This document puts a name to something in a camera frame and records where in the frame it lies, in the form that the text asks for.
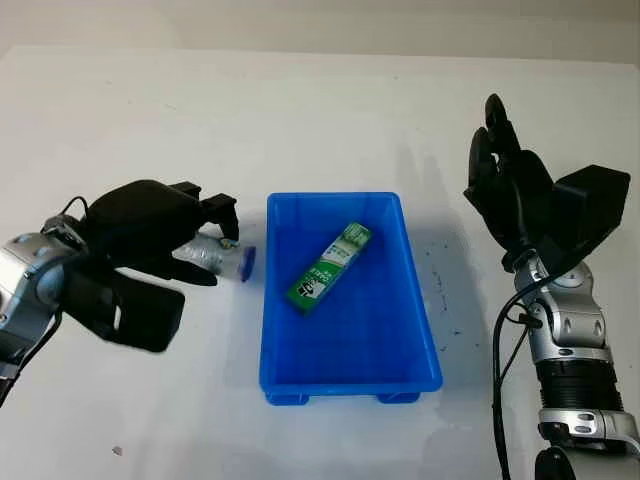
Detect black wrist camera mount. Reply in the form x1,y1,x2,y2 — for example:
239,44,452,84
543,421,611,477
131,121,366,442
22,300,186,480
532,163,632,279
62,258,187,355

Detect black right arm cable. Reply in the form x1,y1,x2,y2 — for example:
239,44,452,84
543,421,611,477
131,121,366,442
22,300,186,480
491,287,545,480

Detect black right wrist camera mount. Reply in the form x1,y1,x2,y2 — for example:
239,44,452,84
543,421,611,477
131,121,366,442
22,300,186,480
532,163,632,279

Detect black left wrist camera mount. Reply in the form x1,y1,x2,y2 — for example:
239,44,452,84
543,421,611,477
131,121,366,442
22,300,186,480
62,258,187,355

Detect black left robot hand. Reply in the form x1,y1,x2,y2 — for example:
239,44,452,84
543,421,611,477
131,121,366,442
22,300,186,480
83,179,240,289

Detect green toothpaste box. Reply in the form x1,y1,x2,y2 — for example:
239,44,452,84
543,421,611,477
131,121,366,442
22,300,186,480
285,222,374,318

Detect blue plastic tray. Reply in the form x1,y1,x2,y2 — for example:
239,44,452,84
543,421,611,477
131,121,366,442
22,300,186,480
258,190,445,407

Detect silver tube with blue cap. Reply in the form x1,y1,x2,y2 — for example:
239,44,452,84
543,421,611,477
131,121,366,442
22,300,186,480
172,228,259,284

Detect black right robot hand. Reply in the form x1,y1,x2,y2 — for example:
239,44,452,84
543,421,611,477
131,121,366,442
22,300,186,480
462,93,557,261

